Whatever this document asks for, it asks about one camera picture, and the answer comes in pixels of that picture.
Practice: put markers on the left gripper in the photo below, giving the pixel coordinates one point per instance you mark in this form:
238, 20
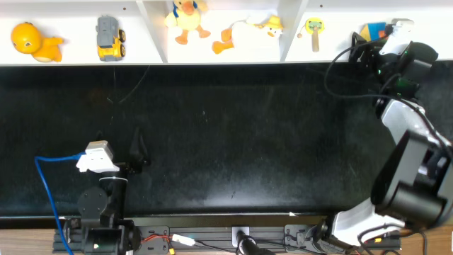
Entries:
129, 168

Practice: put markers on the grey and yellow toy truck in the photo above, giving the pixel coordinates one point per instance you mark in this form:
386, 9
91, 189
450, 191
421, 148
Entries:
108, 35

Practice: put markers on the yellow rattle drum toy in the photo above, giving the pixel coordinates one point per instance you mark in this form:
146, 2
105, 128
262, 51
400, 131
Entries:
314, 27

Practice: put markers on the many-coloured puzzle cube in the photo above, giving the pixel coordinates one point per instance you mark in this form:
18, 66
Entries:
373, 31

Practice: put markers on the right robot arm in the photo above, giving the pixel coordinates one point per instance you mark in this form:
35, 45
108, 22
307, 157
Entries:
400, 120

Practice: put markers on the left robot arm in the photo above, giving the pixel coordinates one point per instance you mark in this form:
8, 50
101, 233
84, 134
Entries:
92, 203

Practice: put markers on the white shelf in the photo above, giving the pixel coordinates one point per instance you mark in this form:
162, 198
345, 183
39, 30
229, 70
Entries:
148, 49

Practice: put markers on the yellow rubber duck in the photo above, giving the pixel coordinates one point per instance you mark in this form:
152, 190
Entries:
26, 39

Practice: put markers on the yellow plush duck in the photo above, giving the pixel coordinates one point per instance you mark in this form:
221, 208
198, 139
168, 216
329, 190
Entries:
187, 19

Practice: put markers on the white plush duck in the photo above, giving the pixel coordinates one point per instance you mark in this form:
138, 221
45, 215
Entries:
247, 37

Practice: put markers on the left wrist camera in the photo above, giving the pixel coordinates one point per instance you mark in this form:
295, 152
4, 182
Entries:
98, 156

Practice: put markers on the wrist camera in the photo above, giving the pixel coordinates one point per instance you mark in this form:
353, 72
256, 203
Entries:
98, 156
398, 33

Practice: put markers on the mounting rail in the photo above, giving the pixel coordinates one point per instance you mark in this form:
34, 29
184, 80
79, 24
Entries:
212, 241

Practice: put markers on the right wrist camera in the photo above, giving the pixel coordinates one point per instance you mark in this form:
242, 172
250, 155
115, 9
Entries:
398, 33

